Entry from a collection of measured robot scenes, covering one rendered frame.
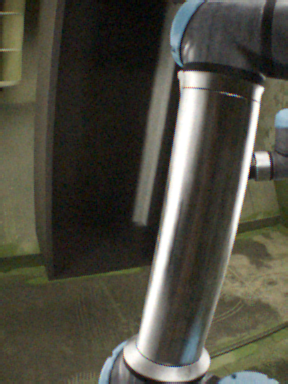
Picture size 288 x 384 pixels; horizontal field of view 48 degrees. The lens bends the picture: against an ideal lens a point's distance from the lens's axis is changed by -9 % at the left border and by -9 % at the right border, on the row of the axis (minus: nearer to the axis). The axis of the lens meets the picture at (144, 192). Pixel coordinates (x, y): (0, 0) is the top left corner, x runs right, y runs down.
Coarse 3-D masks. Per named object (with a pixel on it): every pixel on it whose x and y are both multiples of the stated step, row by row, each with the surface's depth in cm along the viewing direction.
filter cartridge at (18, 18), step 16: (0, 0) 178; (16, 0) 183; (0, 16) 183; (16, 16) 188; (0, 32) 186; (16, 32) 193; (0, 48) 190; (16, 48) 198; (0, 64) 193; (16, 64) 202; (0, 80) 198; (16, 80) 207
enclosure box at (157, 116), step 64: (64, 0) 90; (128, 0) 129; (64, 64) 134; (128, 64) 146; (64, 128) 150; (128, 128) 163; (64, 192) 168; (128, 192) 183; (64, 256) 162; (128, 256) 170
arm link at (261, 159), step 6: (258, 156) 97; (264, 156) 97; (258, 162) 97; (264, 162) 96; (258, 168) 97; (264, 168) 96; (258, 174) 97; (264, 174) 97; (258, 180) 99; (264, 180) 99
